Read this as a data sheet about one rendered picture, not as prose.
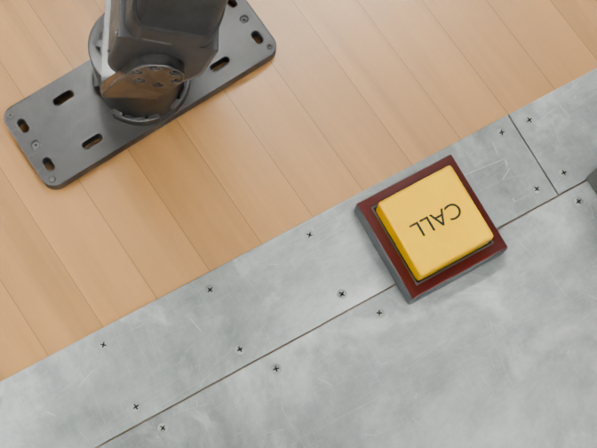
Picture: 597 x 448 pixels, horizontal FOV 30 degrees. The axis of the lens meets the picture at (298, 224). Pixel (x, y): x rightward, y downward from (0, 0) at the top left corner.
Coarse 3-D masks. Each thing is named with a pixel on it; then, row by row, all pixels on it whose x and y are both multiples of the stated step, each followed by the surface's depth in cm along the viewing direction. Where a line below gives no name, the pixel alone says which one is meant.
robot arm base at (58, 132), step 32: (96, 32) 76; (224, 32) 83; (256, 32) 84; (96, 64) 75; (256, 64) 83; (32, 96) 81; (64, 96) 82; (96, 96) 81; (192, 96) 82; (32, 128) 80; (64, 128) 81; (96, 128) 81; (128, 128) 81; (32, 160) 80; (64, 160) 80; (96, 160) 80
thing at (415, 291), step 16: (448, 160) 80; (416, 176) 80; (464, 176) 80; (384, 192) 79; (368, 208) 79; (480, 208) 79; (384, 240) 78; (496, 240) 79; (480, 256) 78; (400, 272) 78; (448, 272) 78; (416, 288) 78; (432, 288) 78
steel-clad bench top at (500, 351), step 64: (512, 128) 83; (576, 128) 83; (512, 192) 82; (576, 192) 82; (256, 256) 80; (320, 256) 80; (512, 256) 81; (576, 256) 81; (128, 320) 78; (192, 320) 78; (256, 320) 79; (320, 320) 79; (384, 320) 79; (448, 320) 79; (512, 320) 79; (576, 320) 80; (0, 384) 76; (64, 384) 77; (128, 384) 77; (192, 384) 77; (256, 384) 77; (320, 384) 78; (384, 384) 78; (448, 384) 78; (512, 384) 78; (576, 384) 79
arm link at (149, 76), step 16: (128, 64) 70; (144, 64) 69; (160, 64) 69; (176, 64) 69; (112, 80) 72; (128, 80) 71; (144, 80) 71; (160, 80) 71; (176, 80) 71; (112, 96) 74; (128, 96) 74; (144, 96) 74; (160, 96) 74
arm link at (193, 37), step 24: (120, 0) 67; (144, 0) 63; (168, 0) 63; (192, 0) 63; (216, 0) 63; (120, 24) 67; (144, 24) 65; (168, 24) 65; (192, 24) 65; (216, 24) 66; (120, 48) 68; (144, 48) 68; (168, 48) 68; (192, 48) 68; (216, 48) 68; (192, 72) 72
